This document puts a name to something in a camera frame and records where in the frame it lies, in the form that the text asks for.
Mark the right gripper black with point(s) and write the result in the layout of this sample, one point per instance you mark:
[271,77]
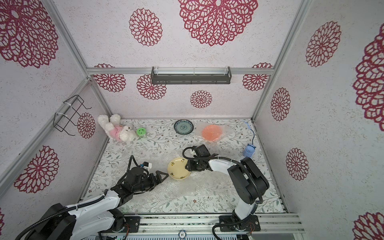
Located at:
[191,165]

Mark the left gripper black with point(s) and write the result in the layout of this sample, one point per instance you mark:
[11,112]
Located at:
[159,179]

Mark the yellow plate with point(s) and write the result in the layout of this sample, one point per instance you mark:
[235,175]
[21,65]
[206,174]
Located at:
[177,169]

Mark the orange plate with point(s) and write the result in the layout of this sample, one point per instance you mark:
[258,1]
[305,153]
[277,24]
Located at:
[212,132]

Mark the clear bubble wrap sheet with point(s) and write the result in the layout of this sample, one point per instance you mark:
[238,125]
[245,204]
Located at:
[201,192]

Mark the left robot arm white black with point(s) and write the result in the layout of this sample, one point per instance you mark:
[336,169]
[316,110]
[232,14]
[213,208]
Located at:
[78,221]

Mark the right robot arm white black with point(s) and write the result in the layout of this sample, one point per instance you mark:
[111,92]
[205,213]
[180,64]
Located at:
[248,180]

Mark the green round toy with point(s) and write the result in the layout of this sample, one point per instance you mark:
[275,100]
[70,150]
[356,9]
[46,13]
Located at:
[141,132]

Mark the white plush bunny pink dress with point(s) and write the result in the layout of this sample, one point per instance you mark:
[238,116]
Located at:
[114,130]

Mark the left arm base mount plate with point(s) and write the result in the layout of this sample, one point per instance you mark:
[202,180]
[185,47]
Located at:
[131,224]

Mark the aluminium front rail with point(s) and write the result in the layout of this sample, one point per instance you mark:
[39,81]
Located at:
[192,224]

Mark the blue toy with cord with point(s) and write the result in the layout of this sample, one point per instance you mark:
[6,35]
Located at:
[250,148]

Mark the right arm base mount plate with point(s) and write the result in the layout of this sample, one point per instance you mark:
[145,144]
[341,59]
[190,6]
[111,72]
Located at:
[231,224]

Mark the black wire wall basket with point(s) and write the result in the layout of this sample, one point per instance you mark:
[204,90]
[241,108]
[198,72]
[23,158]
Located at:
[62,120]

